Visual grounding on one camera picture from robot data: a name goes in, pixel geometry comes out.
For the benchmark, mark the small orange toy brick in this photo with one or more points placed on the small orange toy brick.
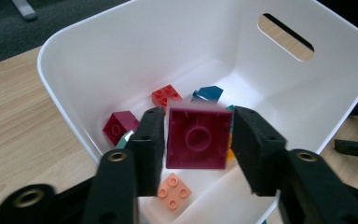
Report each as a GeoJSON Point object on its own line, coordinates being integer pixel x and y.
{"type": "Point", "coordinates": [230, 154]}

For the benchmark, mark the white metal stand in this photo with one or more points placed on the white metal stand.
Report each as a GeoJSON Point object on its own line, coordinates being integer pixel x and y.
{"type": "Point", "coordinates": [24, 9]}

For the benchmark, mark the teal sloped toy brick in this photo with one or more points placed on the teal sloped toy brick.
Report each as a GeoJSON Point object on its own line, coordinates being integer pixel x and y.
{"type": "Point", "coordinates": [125, 140]}

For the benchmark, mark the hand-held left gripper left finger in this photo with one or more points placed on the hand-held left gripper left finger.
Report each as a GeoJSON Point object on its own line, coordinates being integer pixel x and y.
{"type": "Point", "coordinates": [149, 149]}

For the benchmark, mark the pink square toy brick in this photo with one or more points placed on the pink square toy brick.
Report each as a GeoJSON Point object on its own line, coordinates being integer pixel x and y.
{"type": "Point", "coordinates": [174, 191]}

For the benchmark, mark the red square toy brick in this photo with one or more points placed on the red square toy brick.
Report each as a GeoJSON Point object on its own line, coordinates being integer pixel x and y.
{"type": "Point", "coordinates": [165, 94]}

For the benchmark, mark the dark blue sloped toy brick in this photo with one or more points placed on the dark blue sloped toy brick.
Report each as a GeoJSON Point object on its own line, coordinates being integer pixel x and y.
{"type": "Point", "coordinates": [209, 94]}

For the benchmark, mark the magenta cube toy brick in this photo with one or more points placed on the magenta cube toy brick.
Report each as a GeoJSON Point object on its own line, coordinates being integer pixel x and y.
{"type": "Point", "coordinates": [199, 140]}

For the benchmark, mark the dark magenta sloped toy brick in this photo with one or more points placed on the dark magenta sloped toy brick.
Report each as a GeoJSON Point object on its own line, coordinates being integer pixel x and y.
{"type": "Point", "coordinates": [118, 126]}

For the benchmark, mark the white plastic bin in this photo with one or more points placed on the white plastic bin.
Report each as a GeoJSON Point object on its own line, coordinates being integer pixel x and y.
{"type": "Point", "coordinates": [199, 46]}

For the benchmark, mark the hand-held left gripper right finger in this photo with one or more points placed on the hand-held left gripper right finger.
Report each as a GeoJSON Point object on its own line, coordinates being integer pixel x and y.
{"type": "Point", "coordinates": [258, 149]}

